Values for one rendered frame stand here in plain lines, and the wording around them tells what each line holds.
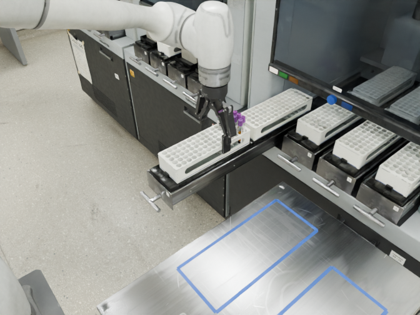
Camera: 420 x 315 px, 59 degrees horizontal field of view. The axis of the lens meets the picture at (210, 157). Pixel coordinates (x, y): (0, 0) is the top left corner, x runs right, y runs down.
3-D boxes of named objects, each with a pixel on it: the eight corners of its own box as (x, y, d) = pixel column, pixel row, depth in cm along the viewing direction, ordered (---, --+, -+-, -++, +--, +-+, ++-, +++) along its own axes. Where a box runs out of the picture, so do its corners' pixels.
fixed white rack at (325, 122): (345, 104, 144) (349, 90, 140) (369, 115, 138) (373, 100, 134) (294, 134, 130) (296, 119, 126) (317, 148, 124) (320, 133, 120)
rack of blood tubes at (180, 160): (230, 131, 131) (230, 116, 127) (250, 144, 125) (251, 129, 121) (159, 169, 117) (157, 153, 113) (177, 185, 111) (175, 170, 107)
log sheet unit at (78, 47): (78, 73, 282) (65, 27, 259) (94, 87, 266) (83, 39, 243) (75, 74, 281) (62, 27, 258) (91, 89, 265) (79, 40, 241)
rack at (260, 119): (290, 100, 146) (292, 87, 142) (310, 112, 140) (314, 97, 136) (234, 130, 132) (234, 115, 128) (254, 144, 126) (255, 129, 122)
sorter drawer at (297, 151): (386, 87, 166) (392, 69, 160) (415, 100, 158) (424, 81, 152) (272, 156, 131) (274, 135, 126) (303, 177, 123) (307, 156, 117)
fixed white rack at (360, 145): (381, 121, 135) (386, 107, 131) (408, 134, 129) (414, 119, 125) (330, 155, 121) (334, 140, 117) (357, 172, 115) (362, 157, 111)
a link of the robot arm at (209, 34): (242, 61, 102) (208, 47, 109) (244, 2, 92) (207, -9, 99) (214, 75, 96) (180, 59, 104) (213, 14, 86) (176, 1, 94)
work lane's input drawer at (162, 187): (290, 110, 153) (294, 91, 148) (317, 125, 145) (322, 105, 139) (137, 192, 119) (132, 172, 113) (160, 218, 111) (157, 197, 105)
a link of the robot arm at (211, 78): (212, 73, 97) (212, 93, 101) (237, 63, 102) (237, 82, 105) (190, 61, 103) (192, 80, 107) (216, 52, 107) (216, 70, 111)
